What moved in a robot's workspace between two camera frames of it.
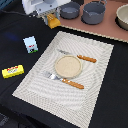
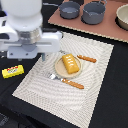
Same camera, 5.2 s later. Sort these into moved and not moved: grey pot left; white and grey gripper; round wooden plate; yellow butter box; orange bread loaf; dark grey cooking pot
Moved: orange bread loaf; white and grey gripper
Not moved: round wooden plate; grey pot left; yellow butter box; dark grey cooking pot
